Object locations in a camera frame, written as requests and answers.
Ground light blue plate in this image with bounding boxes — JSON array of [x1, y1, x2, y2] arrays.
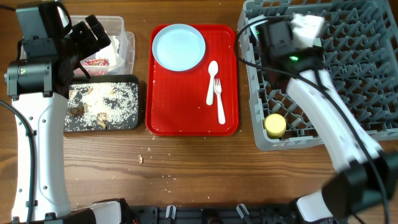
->
[[152, 24, 206, 72]]

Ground clear plastic bin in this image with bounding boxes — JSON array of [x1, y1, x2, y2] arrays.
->
[[81, 16, 135, 76]]

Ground food scraps with rice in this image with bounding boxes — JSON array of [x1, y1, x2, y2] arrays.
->
[[65, 82, 139, 131]]

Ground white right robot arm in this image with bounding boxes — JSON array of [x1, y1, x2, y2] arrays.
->
[[246, 14, 397, 223]]

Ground yellow plastic cup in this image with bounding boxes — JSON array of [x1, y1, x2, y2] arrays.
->
[[264, 114, 287, 139]]

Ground red snack wrapper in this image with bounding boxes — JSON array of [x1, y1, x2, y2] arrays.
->
[[82, 58, 109, 66]]

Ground red plastic tray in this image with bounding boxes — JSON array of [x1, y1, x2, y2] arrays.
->
[[146, 24, 239, 136]]

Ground black waste tray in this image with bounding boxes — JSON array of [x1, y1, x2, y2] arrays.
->
[[63, 73, 141, 133]]

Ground grey dishwasher rack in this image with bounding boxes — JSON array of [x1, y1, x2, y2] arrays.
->
[[238, 0, 397, 151]]

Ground cream plastic spoon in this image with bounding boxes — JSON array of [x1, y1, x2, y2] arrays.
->
[[206, 60, 218, 106]]

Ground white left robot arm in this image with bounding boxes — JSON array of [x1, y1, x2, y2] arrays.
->
[[5, 1, 134, 224]]

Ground cream plastic fork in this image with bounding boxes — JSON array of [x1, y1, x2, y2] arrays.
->
[[214, 78, 226, 124]]

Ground white napkin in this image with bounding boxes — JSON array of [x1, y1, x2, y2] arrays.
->
[[95, 35, 119, 66]]

